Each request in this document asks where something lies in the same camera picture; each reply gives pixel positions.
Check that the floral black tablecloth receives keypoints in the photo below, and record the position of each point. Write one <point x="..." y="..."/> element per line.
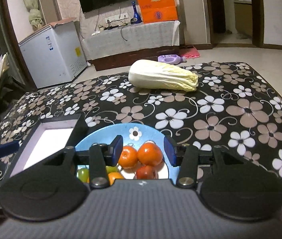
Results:
<point x="233" y="106"/>

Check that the red tomato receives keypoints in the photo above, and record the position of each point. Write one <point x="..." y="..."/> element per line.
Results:
<point x="146" y="173"/>

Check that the pink floor mat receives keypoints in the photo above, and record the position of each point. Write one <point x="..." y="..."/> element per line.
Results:
<point x="189" y="52"/>

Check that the wooden tv cabinet with cloth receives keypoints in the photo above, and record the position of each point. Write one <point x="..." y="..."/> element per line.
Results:
<point x="123" y="46"/>

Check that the large orange fruit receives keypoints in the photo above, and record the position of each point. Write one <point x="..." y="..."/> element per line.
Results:
<point x="150" y="154"/>

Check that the purple plastic toy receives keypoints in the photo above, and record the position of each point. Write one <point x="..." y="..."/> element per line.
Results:
<point x="171" y="59"/>

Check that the small yellow orange fruit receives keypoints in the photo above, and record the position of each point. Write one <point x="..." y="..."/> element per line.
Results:
<point x="114" y="176"/>

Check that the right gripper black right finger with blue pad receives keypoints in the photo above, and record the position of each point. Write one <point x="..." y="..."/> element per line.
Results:
<point x="184" y="162"/>

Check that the napa cabbage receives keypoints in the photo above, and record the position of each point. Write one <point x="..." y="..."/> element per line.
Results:
<point x="155" y="75"/>

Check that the blue round plate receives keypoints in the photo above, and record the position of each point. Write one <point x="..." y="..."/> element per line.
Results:
<point x="128" y="139"/>

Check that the white chest freezer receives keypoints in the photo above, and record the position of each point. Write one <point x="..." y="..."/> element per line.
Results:
<point x="53" y="54"/>

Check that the green fruit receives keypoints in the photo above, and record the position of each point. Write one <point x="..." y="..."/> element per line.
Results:
<point x="111" y="169"/>
<point x="83" y="175"/>

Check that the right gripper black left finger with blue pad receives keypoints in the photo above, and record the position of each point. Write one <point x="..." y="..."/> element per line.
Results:
<point x="98" y="157"/>

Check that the blue glass bottle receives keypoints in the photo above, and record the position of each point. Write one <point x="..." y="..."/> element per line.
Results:
<point x="136" y="17"/>

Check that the orange gift bag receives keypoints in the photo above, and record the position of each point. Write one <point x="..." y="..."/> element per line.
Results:
<point x="158" y="10"/>

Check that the black white fruit box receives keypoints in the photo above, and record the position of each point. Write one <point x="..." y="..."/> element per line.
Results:
<point x="46" y="138"/>

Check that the green tied curtain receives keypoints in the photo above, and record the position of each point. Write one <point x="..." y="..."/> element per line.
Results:
<point x="34" y="14"/>

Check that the orange tangerine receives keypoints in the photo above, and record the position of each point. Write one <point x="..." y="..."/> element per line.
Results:
<point x="128" y="158"/>

